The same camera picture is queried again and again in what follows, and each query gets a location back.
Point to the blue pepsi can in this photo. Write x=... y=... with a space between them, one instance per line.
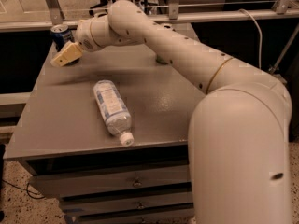
x=61 y=34

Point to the grey drawer cabinet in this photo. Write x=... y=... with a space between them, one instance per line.
x=62 y=141

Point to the green soda can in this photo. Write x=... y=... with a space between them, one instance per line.
x=160 y=60

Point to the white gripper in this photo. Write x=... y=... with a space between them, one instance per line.
x=83 y=34

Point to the clear plastic water bottle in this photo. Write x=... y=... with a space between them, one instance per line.
x=114 y=111

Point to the metal railing frame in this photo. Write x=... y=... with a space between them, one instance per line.
x=39 y=15

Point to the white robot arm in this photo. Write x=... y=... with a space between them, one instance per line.
x=238 y=135

